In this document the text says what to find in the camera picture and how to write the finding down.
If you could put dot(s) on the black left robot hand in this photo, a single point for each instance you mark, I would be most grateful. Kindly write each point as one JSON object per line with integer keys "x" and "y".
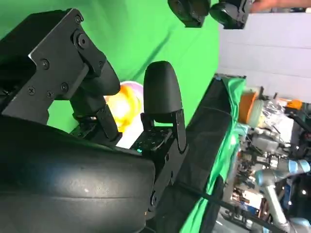
{"x": 192, "y": 12}

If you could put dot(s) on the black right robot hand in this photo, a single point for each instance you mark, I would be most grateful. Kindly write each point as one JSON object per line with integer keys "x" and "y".
{"x": 73, "y": 184}

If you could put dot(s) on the green table cloth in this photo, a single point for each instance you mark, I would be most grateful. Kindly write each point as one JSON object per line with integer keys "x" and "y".
{"x": 145, "y": 36}

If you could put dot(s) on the orange and white bread roll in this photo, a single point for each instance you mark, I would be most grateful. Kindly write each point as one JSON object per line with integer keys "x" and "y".
{"x": 124, "y": 106}

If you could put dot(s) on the lilac plate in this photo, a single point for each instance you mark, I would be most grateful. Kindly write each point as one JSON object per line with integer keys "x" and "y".
{"x": 134, "y": 88}

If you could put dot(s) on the orange box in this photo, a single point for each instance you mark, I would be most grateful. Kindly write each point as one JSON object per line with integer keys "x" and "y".
{"x": 247, "y": 106}

